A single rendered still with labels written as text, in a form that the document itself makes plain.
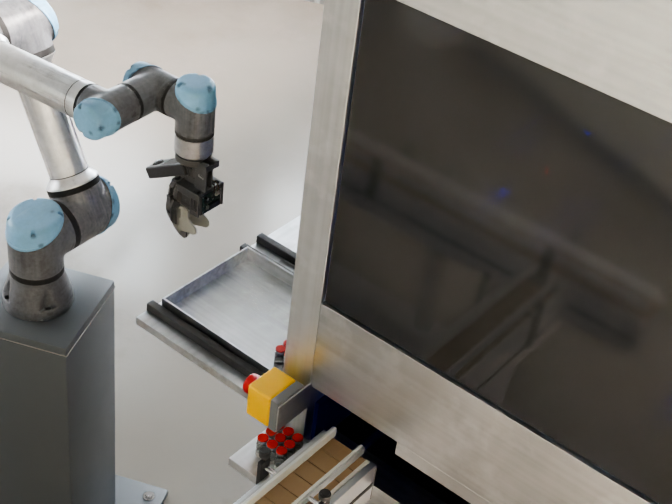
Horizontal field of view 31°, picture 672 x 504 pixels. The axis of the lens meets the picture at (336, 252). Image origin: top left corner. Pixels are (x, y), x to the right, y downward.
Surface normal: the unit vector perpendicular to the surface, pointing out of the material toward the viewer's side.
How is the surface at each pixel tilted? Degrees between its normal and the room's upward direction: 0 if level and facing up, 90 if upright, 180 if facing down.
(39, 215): 7
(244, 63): 0
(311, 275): 90
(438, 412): 90
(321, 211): 90
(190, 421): 0
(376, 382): 90
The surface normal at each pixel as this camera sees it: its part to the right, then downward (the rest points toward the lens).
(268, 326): 0.11, -0.79
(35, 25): 0.77, 0.05
